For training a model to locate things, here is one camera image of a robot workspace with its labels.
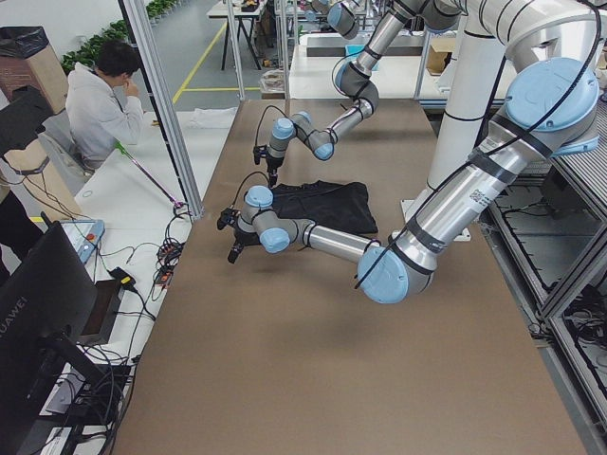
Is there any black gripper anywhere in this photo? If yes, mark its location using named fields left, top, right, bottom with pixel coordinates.
left=266, top=155, right=284, bottom=188
left=228, top=218, right=261, bottom=264

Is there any black graphic t-shirt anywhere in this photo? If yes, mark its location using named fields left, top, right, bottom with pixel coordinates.
left=272, top=180, right=377, bottom=235

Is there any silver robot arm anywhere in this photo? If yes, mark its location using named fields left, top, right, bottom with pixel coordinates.
left=253, top=1, right=461, bottom=187
left=217, top=1, right=606, bottom=303

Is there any red black power strip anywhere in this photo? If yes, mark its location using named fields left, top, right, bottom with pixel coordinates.
left=154, top=237, right=185, bottom=289

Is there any grey teach pendant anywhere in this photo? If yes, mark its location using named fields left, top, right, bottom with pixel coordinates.
left=60, top=219, right=105, bottom=264

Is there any metal rod tool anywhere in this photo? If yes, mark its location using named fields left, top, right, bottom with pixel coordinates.
left=116, top=141, right=187, bottom=209

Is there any person in white hoodie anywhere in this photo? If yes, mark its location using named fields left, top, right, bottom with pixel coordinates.
left=65, top=40, right=144, bottom=170

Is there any black Huawei monitor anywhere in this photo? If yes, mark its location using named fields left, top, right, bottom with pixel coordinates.
left=1, top=222, right=103, bottom=454

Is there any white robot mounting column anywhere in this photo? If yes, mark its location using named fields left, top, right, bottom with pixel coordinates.
left=400, top=0, right=513, bottom=243

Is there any cardboard box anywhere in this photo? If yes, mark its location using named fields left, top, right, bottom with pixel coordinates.
left=1, top=26, right=68, bottom=114

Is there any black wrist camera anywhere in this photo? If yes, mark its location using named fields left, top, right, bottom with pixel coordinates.
left=252, top=145, right=267, bottom=165
left=216, top=207, right=240, bottom=230

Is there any aluminium frame post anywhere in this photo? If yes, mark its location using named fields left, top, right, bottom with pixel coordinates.
left=119, top=0, right=204, bottom=220

